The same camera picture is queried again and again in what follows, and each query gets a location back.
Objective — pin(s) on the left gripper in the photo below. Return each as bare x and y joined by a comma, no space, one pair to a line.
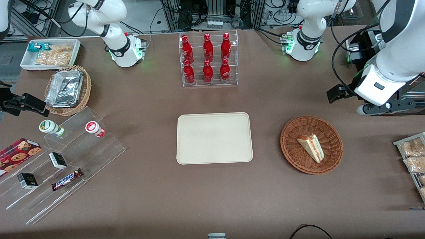
347,92

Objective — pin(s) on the triangular sandwich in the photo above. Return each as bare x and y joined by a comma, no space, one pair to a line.
312,147

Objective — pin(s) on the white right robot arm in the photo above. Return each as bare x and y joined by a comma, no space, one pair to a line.
116,13

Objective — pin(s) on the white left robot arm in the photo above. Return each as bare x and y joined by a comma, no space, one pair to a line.
403,39

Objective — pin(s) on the aluminium foil tray stack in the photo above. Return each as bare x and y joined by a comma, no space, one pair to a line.
64,88

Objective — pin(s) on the oval light wicker basket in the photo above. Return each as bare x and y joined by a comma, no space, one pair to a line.
87,88

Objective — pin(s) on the round brown wicker basket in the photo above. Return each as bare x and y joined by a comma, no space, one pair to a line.
298,162

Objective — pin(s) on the beige plastic tray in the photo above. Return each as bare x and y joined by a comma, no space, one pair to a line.
214,138

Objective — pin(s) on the green lidded yogurt cup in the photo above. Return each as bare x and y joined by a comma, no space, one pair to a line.
49,127

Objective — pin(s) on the white rectangular snack bin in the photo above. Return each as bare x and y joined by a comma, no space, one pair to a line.
26,61

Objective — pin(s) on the red cookie box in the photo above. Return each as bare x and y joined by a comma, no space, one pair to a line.
16,154

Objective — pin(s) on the clear bag of crackers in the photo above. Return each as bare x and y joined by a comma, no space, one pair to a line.
53,59
63,49

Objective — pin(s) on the black food warmer cabinet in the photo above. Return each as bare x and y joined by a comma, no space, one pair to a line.
365,44

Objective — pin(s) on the teal snack packet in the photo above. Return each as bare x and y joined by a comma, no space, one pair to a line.
37,46

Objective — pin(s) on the small black box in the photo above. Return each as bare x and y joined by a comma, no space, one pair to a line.
27,181
58,160

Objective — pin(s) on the red lidded yogurt cup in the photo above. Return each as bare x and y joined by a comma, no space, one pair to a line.
93,127

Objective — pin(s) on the Snickers chocolate bar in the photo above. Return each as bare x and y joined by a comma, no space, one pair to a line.
66,179

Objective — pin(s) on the clear acrylic stepped shelf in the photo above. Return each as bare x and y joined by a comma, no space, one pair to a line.
99,156

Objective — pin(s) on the bagged pastry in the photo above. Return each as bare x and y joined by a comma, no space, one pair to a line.
413,146
422,180
423,192
416,164

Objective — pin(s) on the red cola bottle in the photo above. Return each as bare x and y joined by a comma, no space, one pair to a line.
208,73
225,71
189,73
226,46
187,48
208,47

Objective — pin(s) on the clear acrylic bottle rack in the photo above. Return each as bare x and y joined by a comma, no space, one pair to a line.
209,84

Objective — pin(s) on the white power strip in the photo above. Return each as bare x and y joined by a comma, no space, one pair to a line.
214,24

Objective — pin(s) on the small grey device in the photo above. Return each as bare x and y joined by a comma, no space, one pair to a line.
216,236

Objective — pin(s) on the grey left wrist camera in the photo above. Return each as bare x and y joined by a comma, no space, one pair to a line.
386,107

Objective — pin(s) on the aluminium frame rack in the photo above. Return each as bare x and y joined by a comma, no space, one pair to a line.
255,13

